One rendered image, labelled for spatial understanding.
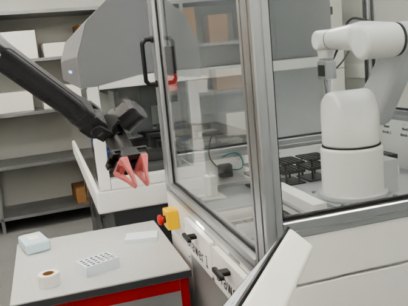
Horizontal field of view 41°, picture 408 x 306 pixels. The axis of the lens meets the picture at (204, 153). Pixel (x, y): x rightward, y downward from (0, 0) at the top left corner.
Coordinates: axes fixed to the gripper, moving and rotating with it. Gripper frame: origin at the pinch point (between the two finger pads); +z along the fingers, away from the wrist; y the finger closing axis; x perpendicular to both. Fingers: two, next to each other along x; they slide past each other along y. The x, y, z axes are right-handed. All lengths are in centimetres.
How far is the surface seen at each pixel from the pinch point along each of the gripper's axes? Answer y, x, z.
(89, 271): 6, 61, -10
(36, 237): 4, 90, -44
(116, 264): 16, 61, -9
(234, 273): 16.4, 7.5, 27.1
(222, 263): 19.7, 13.9, 21.2
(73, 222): 133, 329, -189
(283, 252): -16, -46, 46
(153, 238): 40, 70, -20
